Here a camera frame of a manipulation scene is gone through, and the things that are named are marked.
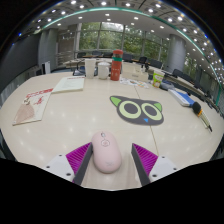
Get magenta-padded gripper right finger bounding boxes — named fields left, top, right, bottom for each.
left=130, top=143, right=179, bottom=187

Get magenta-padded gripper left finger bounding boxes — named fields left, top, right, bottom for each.
left=44, top=142, right=94, bottom=186

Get pink computer mouse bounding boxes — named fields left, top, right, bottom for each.
left=91, top=130, right=123, bottom=174

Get cat face mouse pad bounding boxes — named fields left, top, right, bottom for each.
left=109, top=95, right=165, bottom=127

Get red and white brochure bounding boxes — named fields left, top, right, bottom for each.
left=12, top=87, right=54, bottom=126

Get black microphone with yellow band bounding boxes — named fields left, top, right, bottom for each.
left=191, top=101, right=213, bottom=133

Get black conference phone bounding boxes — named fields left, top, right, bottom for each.
left=159, top=81, right=176, bottom=92

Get white paper booklet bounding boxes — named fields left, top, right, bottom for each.
left=51, top=76, right=86, bottom=94

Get green and white paper cup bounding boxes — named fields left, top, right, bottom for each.
left=152, top=70, right=165, bottom=89

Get colourful sticker sheet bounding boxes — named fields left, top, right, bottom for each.
left=119, top=77, right=150, bottom=90

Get dark office chairs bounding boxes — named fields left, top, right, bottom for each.
left=76, top=49, right=218, bottom=101

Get beige cardboard box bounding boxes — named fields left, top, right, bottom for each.
left=121, top=63, right=149, bottom=82

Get white paper cup stack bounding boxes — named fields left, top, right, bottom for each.
left=84, top=58, right=97, bottom=80

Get white lidded mug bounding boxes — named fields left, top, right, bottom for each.
left=97, top=61, right=111, bottom=80

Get red bottle with green band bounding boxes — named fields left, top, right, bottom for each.
left=110, top=49, right=124, bottom=82

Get ceiling lights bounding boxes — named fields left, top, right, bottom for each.
left=16, top=0, right=224, bottom=78

